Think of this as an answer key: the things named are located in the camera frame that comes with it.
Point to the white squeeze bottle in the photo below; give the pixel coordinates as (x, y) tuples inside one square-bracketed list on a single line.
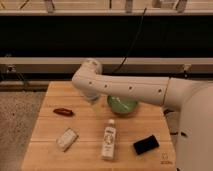
[(108, 145)]

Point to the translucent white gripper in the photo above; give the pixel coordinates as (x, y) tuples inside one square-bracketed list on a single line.
[(94, 101)]

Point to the white sponge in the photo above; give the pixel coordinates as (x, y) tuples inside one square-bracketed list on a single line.
[(65, 140)]

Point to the white wall rail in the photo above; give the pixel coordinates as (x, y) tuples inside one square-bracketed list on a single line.
[(131, 65)]

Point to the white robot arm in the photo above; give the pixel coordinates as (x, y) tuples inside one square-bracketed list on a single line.
[(193, 99)]

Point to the green bowl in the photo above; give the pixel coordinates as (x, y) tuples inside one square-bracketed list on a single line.
[(121, 106)]

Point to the black sponge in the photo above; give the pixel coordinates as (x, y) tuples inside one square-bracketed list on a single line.
[(146, 145)]

